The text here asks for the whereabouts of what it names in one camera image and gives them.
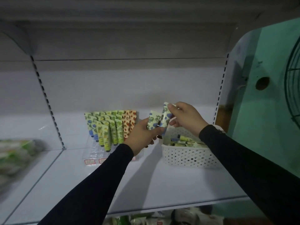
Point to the person's right hand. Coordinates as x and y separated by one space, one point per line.
191 119

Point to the person's left hand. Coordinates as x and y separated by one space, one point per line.
140 138

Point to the white perforated basket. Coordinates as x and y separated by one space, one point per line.
187 158

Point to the white store shelf unit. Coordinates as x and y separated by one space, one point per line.
117 91

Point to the clear acrylic display rack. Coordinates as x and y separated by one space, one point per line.
91 156

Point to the row of cream tubes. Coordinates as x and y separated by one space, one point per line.
88 119

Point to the person's right forearm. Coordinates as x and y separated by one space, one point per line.
253 171

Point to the group of white green pouches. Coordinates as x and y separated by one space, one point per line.
182 216

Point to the clear bag of green sweets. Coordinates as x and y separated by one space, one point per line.
14 156

